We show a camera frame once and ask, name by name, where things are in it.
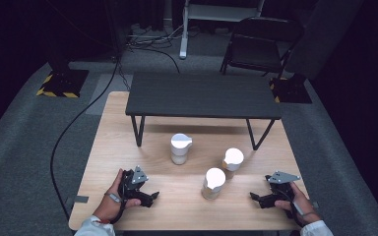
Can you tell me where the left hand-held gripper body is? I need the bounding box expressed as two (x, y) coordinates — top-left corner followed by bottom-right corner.
(117, 165), (151, 202)

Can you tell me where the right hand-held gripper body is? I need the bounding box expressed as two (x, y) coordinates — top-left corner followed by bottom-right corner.
(265, 170), (302, 204)

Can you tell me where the white-lid jar of tan powder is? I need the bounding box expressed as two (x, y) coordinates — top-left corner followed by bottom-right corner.
(221, 147), (245, 180)

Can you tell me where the white-lid jar of brown powder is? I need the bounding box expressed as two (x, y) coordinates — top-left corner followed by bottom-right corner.
(201, 167), (227, 201)

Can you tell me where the white pitcher cup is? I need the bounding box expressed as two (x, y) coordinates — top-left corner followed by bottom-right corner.
(169, 133), (194, 166)

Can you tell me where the black shelf with wire legs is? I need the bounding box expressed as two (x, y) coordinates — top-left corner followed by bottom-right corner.
(124, 72), (283, 151)

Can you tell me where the person's right hand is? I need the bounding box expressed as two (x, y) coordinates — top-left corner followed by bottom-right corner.
(274, 182), (323, 227)

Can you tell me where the person's left hand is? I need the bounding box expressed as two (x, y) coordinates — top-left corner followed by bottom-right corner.
(93, 168), (143, 224)

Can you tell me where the black base with hazard stripes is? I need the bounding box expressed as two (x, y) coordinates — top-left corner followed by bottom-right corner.
(35, 68), (90, 99)
(269, 73), (313, 104)

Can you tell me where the black folding chair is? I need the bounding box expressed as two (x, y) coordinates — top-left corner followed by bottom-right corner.
(220, 17), (305, 80)

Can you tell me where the grey curtain panel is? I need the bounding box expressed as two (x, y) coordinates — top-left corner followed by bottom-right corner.
(284, 0), (365, 82)

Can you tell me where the grey wrist strap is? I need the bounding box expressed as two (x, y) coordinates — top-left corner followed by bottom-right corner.
(290, 200), (320, 218)
(104, 192), (124, 204)

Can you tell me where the long black floor cable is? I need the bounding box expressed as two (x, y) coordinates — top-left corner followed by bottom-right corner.
(49, 55), (123, 221)

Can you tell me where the bundle of floor cables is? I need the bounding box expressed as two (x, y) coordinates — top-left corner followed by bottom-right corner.
(124, 23), (183, 75)

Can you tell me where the white metal stand frame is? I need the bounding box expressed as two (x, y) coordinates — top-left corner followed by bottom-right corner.
(178, 0), (266, 60)

